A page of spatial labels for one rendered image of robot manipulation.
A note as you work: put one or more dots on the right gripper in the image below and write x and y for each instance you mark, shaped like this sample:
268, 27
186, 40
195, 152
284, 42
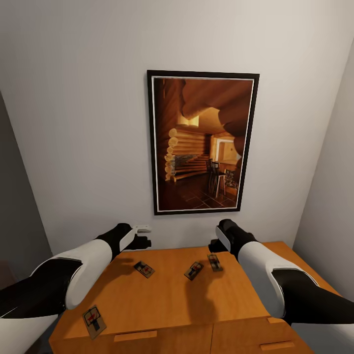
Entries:
216, 246

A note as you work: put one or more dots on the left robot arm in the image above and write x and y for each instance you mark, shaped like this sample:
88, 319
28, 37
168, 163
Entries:
28, 307

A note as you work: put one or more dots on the mousetrap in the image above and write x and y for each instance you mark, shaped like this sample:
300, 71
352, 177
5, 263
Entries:
144, 269
94, 321
193, 271
215, 263

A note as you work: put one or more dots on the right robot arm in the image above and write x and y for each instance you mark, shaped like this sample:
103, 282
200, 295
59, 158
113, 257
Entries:
324, 320

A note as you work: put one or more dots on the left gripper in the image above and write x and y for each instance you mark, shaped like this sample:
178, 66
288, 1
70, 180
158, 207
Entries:
142, 242

